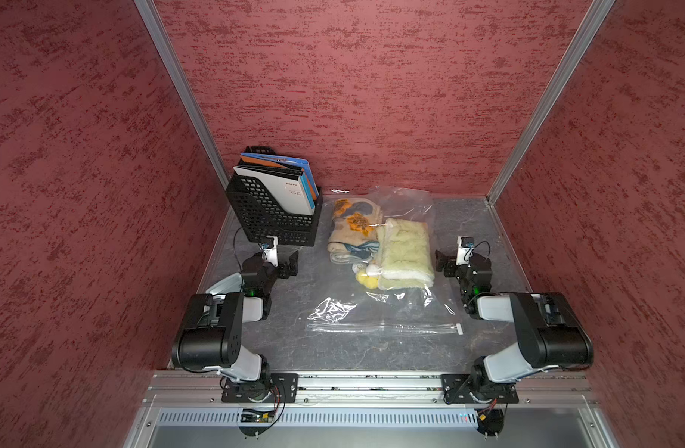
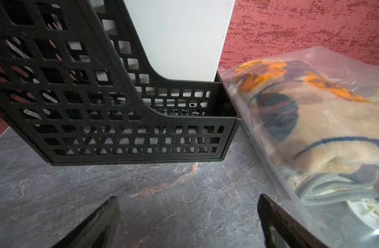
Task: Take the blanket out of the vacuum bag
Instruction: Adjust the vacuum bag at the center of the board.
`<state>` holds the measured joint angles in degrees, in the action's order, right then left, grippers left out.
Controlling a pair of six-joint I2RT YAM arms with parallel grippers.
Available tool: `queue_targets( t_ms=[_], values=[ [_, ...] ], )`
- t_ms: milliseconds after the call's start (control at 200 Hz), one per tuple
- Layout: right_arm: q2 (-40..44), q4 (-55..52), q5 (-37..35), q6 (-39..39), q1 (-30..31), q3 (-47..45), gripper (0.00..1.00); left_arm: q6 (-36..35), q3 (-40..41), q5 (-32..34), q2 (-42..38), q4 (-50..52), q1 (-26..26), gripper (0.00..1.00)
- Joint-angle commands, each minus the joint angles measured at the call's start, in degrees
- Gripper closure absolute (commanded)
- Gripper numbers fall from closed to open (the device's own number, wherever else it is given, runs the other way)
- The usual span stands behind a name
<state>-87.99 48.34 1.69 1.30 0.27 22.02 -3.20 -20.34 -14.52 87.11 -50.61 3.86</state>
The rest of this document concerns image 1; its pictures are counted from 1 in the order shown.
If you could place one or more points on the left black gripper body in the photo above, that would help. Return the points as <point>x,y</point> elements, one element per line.
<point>284,264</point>

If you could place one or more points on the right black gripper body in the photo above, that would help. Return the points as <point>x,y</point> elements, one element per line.
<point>449,264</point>

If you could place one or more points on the green white fluffy blanket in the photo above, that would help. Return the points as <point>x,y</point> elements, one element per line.
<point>405,255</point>

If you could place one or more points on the clear plastic vacuum bag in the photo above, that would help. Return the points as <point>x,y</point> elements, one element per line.
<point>375,270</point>

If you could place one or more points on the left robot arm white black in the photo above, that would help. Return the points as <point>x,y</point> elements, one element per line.
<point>210,337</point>

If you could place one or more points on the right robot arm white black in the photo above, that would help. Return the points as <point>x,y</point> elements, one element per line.
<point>549,336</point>

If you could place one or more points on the beige orange blue patterned blanket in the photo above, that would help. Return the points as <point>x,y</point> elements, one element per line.
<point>354,235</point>

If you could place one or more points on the black mesh file holder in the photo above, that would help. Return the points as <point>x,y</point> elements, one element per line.
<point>259,213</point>

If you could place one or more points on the white booklet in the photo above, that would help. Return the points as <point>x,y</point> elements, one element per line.
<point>288,190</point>

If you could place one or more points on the blue folder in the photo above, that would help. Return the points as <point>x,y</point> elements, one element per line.
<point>283,160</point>

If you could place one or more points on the orange folder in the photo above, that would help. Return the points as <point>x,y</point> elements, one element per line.
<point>266,163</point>

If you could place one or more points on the left corner aluminium profile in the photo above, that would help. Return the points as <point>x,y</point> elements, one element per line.
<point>165,48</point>

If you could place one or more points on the corner aluminium profile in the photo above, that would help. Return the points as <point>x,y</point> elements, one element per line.
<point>590,25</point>
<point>165,48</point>

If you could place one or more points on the right corner aluminium profile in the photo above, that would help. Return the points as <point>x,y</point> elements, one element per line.
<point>590,25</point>

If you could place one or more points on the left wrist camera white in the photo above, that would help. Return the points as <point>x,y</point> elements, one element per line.
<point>268,246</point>

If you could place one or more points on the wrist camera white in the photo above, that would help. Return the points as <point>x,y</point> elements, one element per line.
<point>268,246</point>
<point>465,249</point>

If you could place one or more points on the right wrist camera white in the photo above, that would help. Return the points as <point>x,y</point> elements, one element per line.
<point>465,249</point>

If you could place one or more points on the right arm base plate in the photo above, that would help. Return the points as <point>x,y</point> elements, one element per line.
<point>476,390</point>

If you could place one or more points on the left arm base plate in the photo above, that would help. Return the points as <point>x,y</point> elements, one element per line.
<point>274,388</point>

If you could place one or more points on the aluminium front rail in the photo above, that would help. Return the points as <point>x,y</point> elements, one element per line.
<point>386,389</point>

